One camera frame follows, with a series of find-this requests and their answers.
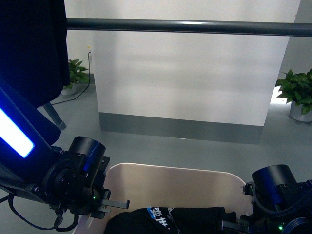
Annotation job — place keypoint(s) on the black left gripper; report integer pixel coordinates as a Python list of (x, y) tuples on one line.
[(93, 192)]

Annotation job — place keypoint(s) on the potted green plant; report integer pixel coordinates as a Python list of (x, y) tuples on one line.
[(77, 74), (296, 88)]

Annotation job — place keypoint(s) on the grey clothes rack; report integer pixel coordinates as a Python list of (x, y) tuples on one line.
[(220, 72)]

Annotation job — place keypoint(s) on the left potted green plant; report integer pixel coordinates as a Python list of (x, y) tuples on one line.
[(77, 74)]

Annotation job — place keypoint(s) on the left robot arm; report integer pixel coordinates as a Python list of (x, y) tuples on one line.
[(70, 182)]

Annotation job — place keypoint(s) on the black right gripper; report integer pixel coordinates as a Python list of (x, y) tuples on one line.
[(263, 224)]

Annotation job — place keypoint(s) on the black printed garment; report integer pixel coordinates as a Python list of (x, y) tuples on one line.
[(163, 220)]

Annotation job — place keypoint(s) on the beige plastic laundry hamper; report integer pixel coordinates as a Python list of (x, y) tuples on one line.
[(161, 186)]

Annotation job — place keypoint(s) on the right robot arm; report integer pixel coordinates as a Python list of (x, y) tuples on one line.
[(280, 204)]

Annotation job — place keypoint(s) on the black hanging garment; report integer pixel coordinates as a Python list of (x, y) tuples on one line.
[(33, 48)]

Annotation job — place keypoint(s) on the right potted green plant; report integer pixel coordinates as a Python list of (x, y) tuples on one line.
[(296, 88)]

